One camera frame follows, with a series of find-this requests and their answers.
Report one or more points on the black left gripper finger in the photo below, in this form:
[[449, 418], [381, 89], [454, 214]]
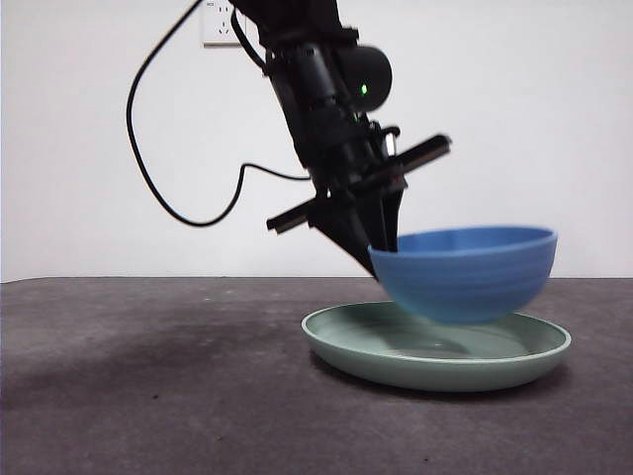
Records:
[[392, 218], [351, 232]]

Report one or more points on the blue ribbed bowl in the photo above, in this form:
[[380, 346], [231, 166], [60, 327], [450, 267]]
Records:
[[465, 282]]

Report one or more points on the green round plate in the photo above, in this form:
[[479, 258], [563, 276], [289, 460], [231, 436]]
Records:
[[420, 371]]

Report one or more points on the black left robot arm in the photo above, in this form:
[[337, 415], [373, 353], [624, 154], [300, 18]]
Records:
[[306, 39]]

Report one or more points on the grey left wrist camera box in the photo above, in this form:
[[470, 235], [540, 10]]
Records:
[[391, 141]]

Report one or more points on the white wall socket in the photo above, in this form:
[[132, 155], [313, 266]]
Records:
[[216, 29]]

